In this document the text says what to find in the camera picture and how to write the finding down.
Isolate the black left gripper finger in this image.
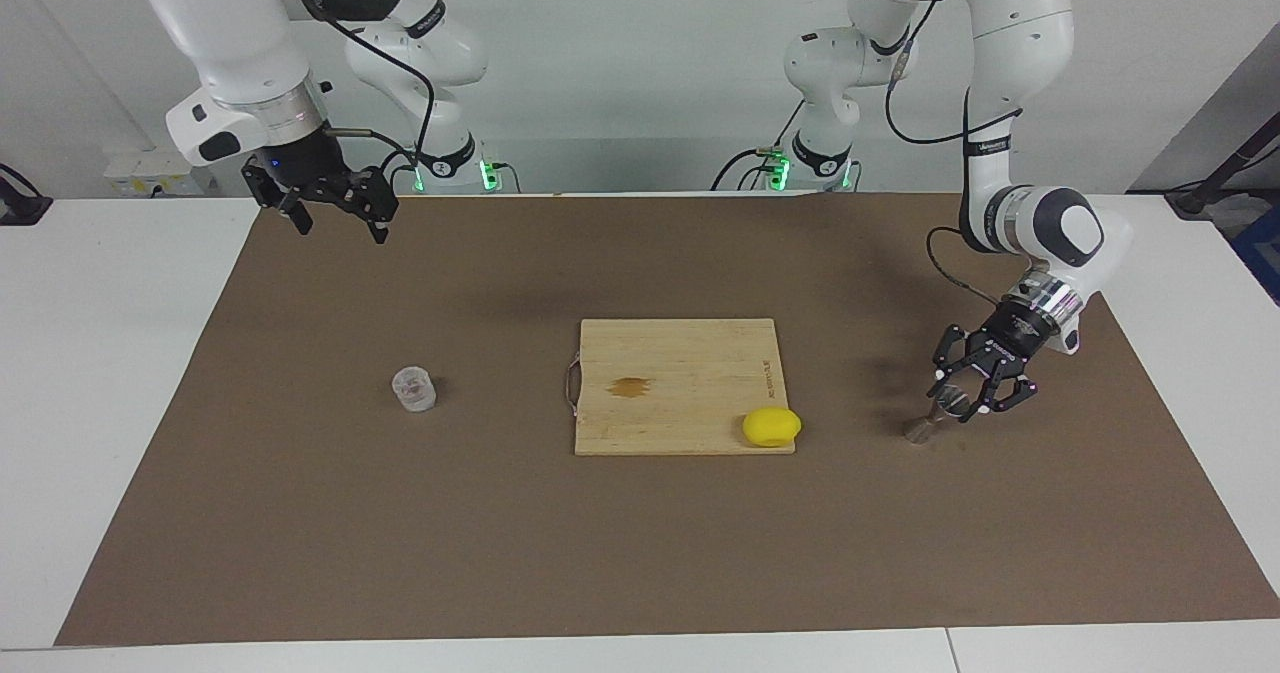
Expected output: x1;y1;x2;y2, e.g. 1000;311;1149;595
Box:
965;373;1038;419
928;325;977;400

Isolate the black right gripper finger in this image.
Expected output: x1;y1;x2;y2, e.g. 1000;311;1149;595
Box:
345;165;401;246
243;163;313;236

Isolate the steel double jigger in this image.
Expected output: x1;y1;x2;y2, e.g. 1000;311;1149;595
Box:
905;393;971;446

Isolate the yellow lemon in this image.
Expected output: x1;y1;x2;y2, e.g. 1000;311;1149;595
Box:
742;407;803;449

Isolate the black stand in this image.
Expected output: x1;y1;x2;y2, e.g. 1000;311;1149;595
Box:
1165;113;1280;219

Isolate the bamboo cutting board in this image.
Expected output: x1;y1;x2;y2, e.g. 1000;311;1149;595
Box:
565;318;798;457

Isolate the brown table mat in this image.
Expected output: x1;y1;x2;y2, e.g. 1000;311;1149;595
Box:
55;193;1280;647

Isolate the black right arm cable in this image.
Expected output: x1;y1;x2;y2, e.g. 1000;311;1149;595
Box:
265;0;438;194

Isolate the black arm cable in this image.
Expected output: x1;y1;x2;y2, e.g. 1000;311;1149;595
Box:
265;0;438;194
860;0;1026;309

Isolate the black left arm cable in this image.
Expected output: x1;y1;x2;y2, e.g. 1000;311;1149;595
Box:
860;0;1026;309

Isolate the white wall socket box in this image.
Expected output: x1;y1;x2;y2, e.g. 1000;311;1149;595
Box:
103;148;206;199

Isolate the black clamp mount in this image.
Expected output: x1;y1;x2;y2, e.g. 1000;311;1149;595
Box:
0;163;53;226

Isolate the black base cable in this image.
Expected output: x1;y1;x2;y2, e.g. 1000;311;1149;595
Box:
712;101;806;192

